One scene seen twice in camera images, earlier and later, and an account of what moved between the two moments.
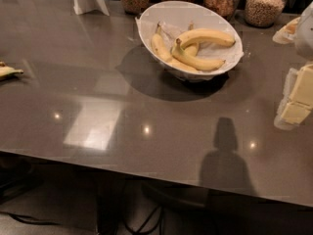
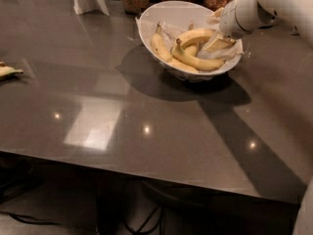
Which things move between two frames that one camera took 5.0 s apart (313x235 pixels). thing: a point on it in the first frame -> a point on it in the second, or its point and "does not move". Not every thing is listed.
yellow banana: [162, 50] does not move
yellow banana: [203, 64] does not move
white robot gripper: [305, 33] -> [232, 21]
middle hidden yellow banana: [193, 48] does not move
